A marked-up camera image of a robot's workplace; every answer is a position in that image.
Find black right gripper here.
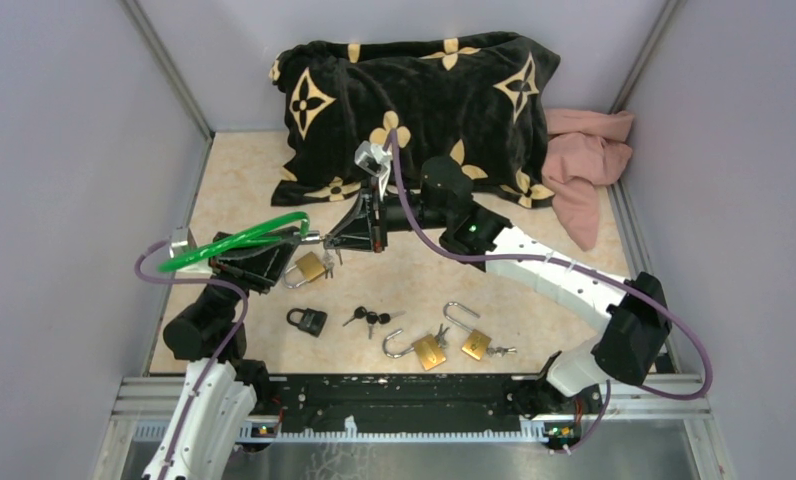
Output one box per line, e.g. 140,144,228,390
324,178,449,256

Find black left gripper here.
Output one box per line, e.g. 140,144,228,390
198,225,301,323

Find silver padlock keys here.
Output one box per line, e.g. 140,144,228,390
321,249,344,279

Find brass padlock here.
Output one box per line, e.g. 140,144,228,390
281,252,328,289
381,329,447,371
442,301,493,362

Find green cable lock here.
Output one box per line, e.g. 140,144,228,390
157,211,311,273

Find black u-lock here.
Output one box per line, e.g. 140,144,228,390
286,308,328,338

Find single black headed key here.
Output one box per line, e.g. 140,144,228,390
342,306,368,327

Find black headed keys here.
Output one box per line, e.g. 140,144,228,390
365,310,405,339

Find keys of padlock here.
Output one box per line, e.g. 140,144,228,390
434,324,449,349
486,346,518,357

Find silver cable lock keys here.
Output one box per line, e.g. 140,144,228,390
322,234,341,253

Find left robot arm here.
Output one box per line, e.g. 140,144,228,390
134,238,274,479

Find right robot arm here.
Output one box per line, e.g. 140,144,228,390
325,157,673,412

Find black floral plush blanket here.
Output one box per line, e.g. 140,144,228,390
269,31,561,209

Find pink cloth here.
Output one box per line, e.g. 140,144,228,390
541,108,635,251

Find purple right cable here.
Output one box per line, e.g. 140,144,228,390
383,129,715,401

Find purple cable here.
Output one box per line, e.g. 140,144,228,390
383,129,715,401
134,239,250,480

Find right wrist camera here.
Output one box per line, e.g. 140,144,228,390
354,141,393,197

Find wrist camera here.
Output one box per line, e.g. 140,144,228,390
354,141,393,197
168,226,212,275

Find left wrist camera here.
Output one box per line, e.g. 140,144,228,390
168,226,212,275

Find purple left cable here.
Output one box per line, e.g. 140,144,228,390
134,239,250,480

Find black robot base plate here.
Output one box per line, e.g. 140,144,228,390
236,360,603,448

